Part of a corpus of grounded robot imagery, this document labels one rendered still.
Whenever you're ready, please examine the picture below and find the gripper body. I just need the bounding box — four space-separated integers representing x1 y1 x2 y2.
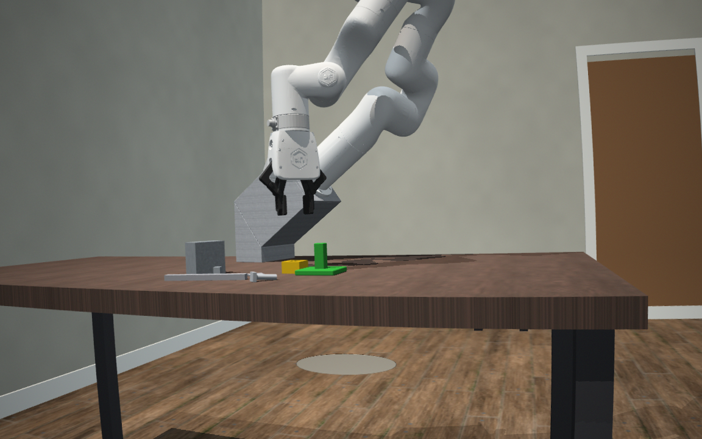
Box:
268 127 320 182

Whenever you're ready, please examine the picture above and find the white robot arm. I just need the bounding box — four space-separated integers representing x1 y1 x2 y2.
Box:
267 0 455 197

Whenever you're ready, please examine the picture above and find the grey flat bar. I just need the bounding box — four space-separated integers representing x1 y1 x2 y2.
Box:
164 273 247 281

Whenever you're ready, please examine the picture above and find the yellow square nut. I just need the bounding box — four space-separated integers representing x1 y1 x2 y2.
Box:
282 260 308 274

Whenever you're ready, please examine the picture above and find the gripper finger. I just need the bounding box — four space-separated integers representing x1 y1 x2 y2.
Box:
259 162 287 216
300 169 327 215

